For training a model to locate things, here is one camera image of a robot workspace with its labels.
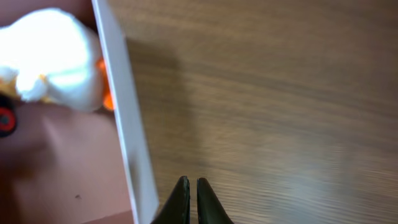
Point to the red toy fire truck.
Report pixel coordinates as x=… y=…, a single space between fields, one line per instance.
x=8 y=117

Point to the white pink-lined cardboard box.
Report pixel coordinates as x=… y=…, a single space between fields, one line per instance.
x=66 y=166

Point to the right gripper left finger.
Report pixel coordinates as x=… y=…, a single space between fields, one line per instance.
x=176 y=210

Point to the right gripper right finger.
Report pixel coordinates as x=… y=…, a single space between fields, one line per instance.
x=210 y=209

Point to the white yellow plush duck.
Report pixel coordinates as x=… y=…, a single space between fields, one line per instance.
x=49 y=56

